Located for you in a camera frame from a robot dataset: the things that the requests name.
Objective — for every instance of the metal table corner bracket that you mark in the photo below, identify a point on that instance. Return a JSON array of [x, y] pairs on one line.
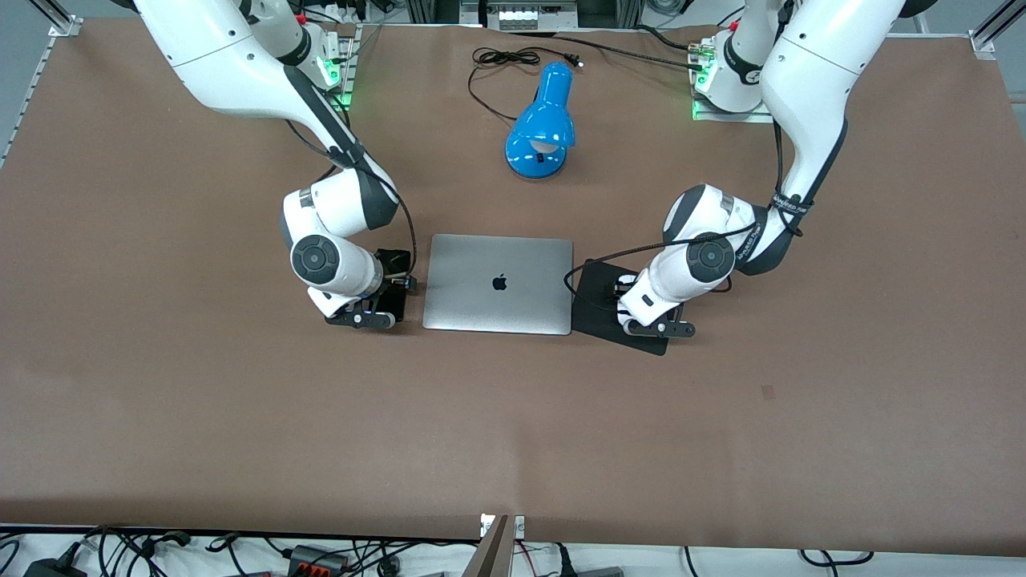
[[984, 42], [64, 28]]

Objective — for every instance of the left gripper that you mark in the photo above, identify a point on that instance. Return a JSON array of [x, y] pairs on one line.
[[622, 287]]

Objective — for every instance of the aluminium frame strut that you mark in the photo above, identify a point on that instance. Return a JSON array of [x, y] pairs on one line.
[[1002, 20]]

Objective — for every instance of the aluminium arm base plate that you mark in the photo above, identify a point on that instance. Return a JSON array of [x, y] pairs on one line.
[[721, 116], [346, 96]]

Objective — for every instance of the grey metal bar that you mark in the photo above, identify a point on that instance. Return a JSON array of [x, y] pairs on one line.
[[490, 553]]

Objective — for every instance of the grey connector box orange levers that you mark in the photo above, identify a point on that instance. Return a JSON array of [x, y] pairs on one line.
[[317, 559]]

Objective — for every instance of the white power strip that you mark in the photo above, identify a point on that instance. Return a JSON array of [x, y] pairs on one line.
[[517, 18]]

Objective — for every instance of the silver closed laptop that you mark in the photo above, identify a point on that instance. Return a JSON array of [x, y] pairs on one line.
[[497, 304]]

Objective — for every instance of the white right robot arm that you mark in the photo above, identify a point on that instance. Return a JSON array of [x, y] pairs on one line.
[[224, 56]]

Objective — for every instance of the black power adapter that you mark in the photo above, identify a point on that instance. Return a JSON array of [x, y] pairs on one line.
[[52, 567]]

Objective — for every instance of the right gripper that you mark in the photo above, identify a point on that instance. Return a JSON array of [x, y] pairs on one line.
[[393, 264]]

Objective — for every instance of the black smartphone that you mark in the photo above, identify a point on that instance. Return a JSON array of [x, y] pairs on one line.
[[394, 308]]

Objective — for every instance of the black mouse pad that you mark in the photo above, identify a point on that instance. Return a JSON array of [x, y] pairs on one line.
[[593, 320]]

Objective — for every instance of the white table edge bracket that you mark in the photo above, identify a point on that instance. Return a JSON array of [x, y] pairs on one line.
[[519, 525]]

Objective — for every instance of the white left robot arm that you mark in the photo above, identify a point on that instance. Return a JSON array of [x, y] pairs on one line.
[[809, 72]]

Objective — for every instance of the blue desk lamp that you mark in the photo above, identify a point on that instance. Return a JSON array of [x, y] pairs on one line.
[[543, 128]]

